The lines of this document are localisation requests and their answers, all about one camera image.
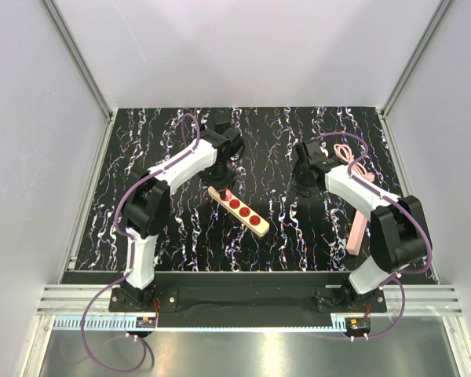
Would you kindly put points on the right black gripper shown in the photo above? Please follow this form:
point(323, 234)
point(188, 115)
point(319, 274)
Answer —
point(304, 191)

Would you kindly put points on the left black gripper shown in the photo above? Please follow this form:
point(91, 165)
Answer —
point(221, 185)

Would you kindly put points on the beige red power strip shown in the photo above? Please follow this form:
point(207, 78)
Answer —
point(248, 217)

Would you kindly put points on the pink square plug adapter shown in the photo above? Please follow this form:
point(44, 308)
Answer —
point(227, 195)

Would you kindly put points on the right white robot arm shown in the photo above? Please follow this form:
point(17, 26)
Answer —
point(399, 236)

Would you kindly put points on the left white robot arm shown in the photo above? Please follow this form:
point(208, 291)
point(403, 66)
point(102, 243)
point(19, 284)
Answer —
point(145, 209)

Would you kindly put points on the black cube adapter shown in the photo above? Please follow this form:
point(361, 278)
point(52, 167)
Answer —
point(222, 121)

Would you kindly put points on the pink power strip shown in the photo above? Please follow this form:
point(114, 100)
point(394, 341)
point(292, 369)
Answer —
point(356, 235)

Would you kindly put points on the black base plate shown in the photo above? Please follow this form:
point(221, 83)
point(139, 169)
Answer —
point(247, 300)

